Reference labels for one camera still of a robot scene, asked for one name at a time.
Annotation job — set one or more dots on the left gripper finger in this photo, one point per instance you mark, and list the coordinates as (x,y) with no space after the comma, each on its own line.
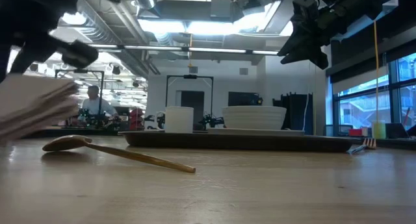
(4,65)
(22,63)

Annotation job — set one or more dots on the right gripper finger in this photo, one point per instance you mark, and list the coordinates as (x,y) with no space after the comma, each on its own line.
(313,55)
(294,43)

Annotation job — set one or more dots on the white ribbed bowl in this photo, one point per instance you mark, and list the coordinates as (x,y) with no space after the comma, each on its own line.
(253,118)

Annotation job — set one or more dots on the wooden spoon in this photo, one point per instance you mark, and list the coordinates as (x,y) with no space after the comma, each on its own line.
(65,143)

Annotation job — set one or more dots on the dark brown serving tray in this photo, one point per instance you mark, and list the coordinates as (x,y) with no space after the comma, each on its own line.
(234,143)

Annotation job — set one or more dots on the white ceramic mug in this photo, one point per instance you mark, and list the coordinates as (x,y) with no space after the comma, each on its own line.
(178,120)

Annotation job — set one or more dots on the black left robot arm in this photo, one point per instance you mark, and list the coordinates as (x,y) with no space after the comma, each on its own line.
(32,9)

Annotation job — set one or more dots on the black background robot arm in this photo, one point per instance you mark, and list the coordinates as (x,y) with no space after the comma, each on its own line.
(211,121)
(97,120)

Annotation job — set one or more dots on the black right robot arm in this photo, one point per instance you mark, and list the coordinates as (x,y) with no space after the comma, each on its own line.
(360,3)

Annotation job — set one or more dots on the black studio lamp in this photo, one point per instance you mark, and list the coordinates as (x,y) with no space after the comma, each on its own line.
(116,69)

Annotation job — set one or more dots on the person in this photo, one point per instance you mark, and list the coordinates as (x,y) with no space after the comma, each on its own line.
(96,104)

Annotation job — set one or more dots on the black folded partition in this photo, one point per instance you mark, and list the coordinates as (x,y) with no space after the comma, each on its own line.
(294,115)

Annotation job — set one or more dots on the black monitor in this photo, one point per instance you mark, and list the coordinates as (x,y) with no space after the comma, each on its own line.
(243,99)

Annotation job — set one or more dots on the dark side table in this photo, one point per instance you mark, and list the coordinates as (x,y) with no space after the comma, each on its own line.
(81,132)

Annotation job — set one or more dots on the grey ceiling box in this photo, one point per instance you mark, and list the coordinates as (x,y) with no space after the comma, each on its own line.
(221,8)

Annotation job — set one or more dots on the red box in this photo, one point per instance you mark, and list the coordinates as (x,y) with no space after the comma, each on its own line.
(355,132)

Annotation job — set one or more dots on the red tool cart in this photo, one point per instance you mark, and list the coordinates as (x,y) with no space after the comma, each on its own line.
(136,118)

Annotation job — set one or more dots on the yellow-green cup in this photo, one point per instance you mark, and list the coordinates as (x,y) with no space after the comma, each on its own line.
(379,130)

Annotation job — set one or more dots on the dark laptop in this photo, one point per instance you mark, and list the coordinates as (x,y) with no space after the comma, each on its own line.
(395,130)

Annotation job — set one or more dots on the dark side desk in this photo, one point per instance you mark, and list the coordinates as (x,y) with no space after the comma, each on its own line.
(396,143)

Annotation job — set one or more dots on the black metal frame stand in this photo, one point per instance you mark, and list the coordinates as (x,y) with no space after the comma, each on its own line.
(190,76)
(79,70)

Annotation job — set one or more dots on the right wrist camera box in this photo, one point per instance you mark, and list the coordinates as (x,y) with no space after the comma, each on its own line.
(305,8)

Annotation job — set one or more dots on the wall vent grille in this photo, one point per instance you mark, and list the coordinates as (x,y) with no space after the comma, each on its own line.
(243,71)

